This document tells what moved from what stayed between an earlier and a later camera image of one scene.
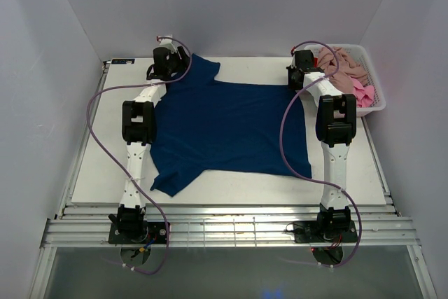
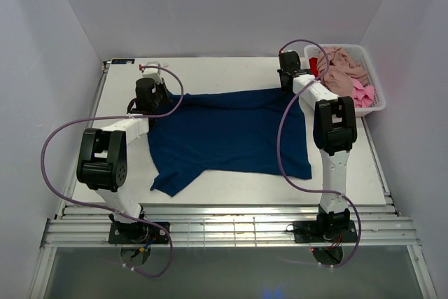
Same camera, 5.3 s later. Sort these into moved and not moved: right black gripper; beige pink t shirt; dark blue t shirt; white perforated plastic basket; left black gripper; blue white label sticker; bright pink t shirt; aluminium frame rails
Moved: dark blue t shirt; right black gripper; left black gripper
Not moved: white perforated plastic basket; beige pink t shirt; aluminium frame rails; blue white label sticker; bright pink t shirt
